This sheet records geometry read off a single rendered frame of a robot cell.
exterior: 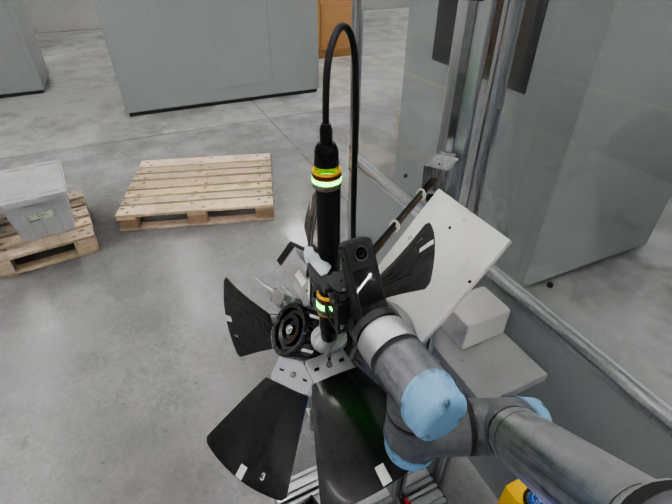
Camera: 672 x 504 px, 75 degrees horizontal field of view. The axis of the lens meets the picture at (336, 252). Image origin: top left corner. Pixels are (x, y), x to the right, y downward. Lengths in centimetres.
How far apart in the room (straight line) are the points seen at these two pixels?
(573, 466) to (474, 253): 65
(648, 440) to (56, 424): 236
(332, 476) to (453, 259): 54
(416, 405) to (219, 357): 209
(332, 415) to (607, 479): 53
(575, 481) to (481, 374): 95
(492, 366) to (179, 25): 540
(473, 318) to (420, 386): 86
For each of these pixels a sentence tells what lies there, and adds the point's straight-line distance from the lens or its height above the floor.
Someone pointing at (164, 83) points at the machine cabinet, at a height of 36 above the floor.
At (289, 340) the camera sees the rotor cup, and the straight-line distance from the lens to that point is 93.
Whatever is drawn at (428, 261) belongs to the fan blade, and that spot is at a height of 144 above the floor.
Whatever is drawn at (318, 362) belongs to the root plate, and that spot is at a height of 118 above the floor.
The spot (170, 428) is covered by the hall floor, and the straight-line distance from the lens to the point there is 236.
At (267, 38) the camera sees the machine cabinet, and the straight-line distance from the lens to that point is 633.
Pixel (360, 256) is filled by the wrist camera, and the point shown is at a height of 154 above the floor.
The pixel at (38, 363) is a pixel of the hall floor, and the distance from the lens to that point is 294.
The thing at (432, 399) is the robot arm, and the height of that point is 148.
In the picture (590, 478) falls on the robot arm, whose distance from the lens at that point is 45.
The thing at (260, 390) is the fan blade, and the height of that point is 109.
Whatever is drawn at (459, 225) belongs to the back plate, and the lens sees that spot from 109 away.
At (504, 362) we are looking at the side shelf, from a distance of 144.
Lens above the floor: 190
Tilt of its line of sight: 37 degrees down
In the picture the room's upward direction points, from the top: straight up
